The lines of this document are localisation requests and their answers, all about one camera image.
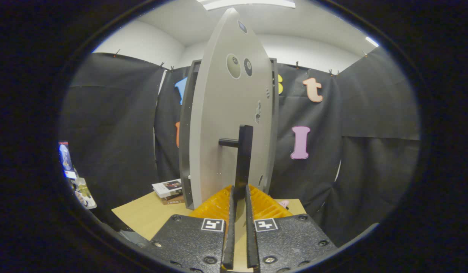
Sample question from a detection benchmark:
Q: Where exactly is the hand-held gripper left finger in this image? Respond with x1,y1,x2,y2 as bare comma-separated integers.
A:
151,185,236,273

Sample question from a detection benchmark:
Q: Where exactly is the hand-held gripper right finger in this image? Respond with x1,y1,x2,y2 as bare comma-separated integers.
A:
245,184,338,273

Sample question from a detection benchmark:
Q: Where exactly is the grey shoe cabinet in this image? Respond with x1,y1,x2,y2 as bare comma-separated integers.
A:
178,58,279,210

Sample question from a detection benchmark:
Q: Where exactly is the grey shoe cabinet door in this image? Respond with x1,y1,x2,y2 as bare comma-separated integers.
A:
189,8,275,210

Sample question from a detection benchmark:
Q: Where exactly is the black backdrop cloth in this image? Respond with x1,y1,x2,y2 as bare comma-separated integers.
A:
60,47,421,247

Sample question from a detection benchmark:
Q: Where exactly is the colourful clutter pile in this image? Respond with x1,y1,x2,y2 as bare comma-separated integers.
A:
58,141,97,210

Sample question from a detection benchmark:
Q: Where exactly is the long ceiling light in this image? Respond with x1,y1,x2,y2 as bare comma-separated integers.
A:
196,0,296,11

